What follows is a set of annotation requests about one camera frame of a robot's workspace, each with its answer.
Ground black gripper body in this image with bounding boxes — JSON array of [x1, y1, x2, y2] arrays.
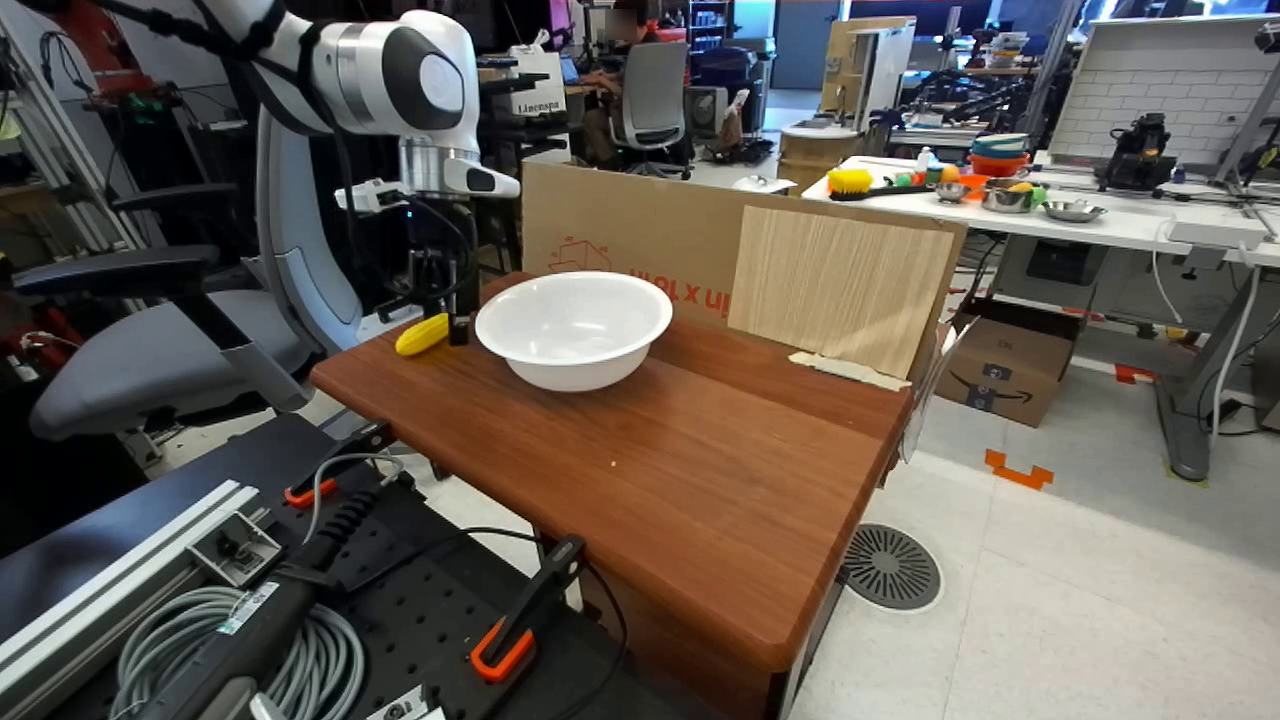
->
[[406, 196, 487, 302]]

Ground white bowl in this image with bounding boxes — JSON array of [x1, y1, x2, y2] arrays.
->
[[472, 268, 678, 397]]

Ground small metal bowl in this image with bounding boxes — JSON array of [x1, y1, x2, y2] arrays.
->
[[1044, 193, 1110, 227]]

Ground yellow corn toy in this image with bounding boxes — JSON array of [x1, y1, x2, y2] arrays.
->
[[393, 311, 455, 360]]

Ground light blue curved stand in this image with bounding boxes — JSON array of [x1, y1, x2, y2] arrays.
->
[[253, 113, 374, 358]]

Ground brown cardboard box red print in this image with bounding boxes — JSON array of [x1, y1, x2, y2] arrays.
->
[[515, 157, 751, 332]]

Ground orange black bar clamp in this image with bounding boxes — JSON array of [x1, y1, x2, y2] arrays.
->
[[281, 422, 397, 512], [468, 538, 592, 688]]

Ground grey mesh office chair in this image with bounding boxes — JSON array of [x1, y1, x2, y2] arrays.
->
[[616, 36, 693, 172]]

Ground black perforated breadboard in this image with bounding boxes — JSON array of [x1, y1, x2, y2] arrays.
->
[[236, 498, 674, 720]]

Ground seated person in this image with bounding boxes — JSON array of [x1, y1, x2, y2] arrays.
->
[[603, 0, 674, 51]]

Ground dark grey base platform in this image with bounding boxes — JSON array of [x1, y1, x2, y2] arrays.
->
[[0, 415, 358, 644]]

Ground light wood panel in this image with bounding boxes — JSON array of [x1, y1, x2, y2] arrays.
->
[[725, 196, 968, 385]]

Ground light wood strip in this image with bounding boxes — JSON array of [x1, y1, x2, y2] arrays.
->
[[786, 348, 918, 397]]

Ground yellow toy fruit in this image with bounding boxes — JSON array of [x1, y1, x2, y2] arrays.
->
[[823, 162, 881, 200]]

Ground upright wooden board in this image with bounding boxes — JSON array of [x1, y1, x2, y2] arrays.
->
[[811, 13, 921, 134]]

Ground round floor drain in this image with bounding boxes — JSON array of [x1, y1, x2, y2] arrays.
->
[[842, 520, 943, 616]]

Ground small cardboard shipping box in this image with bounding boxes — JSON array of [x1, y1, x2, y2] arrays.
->
[[932, 302, 1088, 432]]

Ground orange stacked containers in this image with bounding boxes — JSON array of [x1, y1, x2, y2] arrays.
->
[[968, 129, 1031, 185]]

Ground white work table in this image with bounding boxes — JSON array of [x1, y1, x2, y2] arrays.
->
[[795, 157, 1280, 487]]

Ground black machine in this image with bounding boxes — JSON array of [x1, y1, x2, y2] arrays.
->
[[1092, 113, 1181, 193]]

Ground white pegboard panel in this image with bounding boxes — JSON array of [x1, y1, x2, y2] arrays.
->
[[1048, 13, 1280, 172]]

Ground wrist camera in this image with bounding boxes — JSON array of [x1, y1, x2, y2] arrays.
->
[[332, 176, 430, 221]]

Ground black coiled cable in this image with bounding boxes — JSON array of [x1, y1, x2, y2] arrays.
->
[[258, 478, 433, 591]]

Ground metal corner bracket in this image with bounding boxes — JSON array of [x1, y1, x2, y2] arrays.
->
[[190, 512, 283, 591]]

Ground grey cable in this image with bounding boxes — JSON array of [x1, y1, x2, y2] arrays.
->
[[109, 586, 374, 720]]

